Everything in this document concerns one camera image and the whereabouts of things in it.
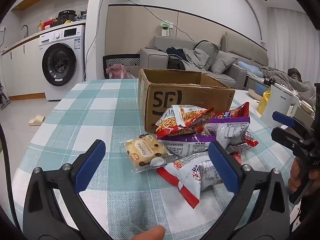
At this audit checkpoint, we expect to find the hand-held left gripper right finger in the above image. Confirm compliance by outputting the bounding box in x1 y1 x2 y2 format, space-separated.
202 141 292 240

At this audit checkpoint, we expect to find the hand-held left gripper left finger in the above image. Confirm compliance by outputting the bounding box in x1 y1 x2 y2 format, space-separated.
22 139 118 240

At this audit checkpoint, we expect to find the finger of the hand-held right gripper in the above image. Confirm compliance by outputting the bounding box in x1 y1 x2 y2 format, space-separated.
271 126 309 153
272 111 314 137

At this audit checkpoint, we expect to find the small red snack packet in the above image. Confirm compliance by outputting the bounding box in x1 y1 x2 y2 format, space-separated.
225 131 259 155

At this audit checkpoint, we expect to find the purple snack packet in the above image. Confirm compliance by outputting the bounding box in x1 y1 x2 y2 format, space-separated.
157 133 218 157
207 116 251 149

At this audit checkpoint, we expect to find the white and red snack packet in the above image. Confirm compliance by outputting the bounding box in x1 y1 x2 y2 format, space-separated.
157 152 243 209

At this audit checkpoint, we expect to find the red packet with blue label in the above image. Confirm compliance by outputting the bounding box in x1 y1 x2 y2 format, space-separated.
211 102 250 120

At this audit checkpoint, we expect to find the small cake packet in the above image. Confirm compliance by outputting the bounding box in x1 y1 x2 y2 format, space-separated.
124 134 181 173

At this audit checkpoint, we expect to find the red stick snack packet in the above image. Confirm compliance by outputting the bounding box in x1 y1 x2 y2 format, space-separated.
155 104 215 138

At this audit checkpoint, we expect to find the brown cardboard box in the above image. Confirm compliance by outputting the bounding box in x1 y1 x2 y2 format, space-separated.
138 68 235 132

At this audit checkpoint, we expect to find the person's right hand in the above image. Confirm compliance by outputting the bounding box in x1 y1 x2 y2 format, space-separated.
287 157 319 197

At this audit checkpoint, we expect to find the person's left hand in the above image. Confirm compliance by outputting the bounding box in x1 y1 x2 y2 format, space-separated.
131 226 166 240

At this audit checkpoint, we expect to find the white kettle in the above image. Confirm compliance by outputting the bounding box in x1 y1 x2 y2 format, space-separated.
260 84 300 130

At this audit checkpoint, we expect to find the yellow container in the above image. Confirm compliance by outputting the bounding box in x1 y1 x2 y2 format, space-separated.
257 91 272 113

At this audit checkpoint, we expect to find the beige bowl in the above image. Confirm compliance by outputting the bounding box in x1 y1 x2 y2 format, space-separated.
247 89 262 102

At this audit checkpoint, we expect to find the grey coat with fur hood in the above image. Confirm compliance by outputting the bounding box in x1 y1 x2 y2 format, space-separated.
260 66 317 100

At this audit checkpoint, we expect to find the green checked tablecloth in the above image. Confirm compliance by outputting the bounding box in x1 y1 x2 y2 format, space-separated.
10 79 298 240

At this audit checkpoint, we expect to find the blue pillow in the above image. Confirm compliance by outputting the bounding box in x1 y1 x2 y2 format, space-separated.
237 60 264 77

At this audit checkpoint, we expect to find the beige slipper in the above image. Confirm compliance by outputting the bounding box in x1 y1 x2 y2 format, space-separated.
28 114 46 126

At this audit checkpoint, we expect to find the grey pillow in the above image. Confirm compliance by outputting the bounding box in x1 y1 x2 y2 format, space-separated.
194 41 222 69
209 51 239 75

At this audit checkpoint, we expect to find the white curtain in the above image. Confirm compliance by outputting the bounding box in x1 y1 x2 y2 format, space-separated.
267 6 317 80

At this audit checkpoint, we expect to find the pink bag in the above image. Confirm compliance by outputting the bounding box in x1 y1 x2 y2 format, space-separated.
105 64 135 79

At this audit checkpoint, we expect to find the white washing machine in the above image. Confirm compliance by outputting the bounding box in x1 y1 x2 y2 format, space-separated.
39 25 86 102

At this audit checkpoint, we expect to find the patterned chair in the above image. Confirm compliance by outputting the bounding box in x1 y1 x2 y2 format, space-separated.
103 54 140 79

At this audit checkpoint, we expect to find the white counter cabinet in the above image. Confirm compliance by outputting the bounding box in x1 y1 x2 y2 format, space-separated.
1 34 47 100

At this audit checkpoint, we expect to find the dark jacket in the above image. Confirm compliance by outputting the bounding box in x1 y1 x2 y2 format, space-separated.
166 47 190 70

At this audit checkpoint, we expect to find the grey sofa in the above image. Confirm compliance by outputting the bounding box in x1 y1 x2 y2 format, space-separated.
139 31 269 90

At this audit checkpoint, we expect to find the red box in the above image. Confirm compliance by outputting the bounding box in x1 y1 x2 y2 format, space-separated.
42 19 58 30

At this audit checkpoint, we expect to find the black cooker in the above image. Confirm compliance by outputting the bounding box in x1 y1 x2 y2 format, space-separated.
57 10 77 25

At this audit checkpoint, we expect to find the green and white wall device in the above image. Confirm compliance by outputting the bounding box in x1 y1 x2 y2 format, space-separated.
159 21 174 37

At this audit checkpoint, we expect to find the hanging cable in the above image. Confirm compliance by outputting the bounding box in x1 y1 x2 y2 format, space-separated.
106 0 195 43

